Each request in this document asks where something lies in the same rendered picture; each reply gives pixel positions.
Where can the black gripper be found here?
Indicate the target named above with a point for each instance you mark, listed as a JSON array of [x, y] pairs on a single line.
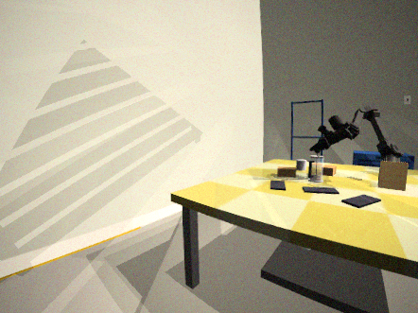
[[325, 142]]

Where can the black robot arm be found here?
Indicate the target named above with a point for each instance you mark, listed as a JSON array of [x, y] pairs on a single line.
[[386, 147]]

